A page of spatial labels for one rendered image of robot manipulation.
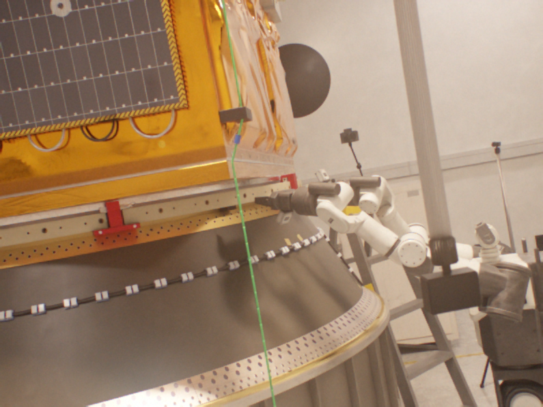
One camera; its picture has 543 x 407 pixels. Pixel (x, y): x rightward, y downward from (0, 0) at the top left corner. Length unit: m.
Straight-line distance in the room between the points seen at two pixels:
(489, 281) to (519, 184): 8.32
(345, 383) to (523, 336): 0.55
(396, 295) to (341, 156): 4.24
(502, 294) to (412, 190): 4.05
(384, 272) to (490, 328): 3.89
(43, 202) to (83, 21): 0.46
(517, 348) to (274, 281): 0.75
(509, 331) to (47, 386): 1.29
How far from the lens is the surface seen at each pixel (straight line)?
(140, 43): 1.69
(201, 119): 1.67
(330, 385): 2.10
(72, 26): 1.75
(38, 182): 1.81
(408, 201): 5.90
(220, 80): 1.71
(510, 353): 2.12
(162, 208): 1.97
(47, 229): 1.95
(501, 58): 10.25
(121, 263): 1.95
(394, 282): 5.96
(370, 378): 2.35
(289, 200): 1.96
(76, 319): 1.90
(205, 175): 1.67
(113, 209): 1.93
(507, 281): 1.91
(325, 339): 2.09
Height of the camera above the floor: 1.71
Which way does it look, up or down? 3 degrees down
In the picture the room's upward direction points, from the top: 10 degrees counter-clockwise
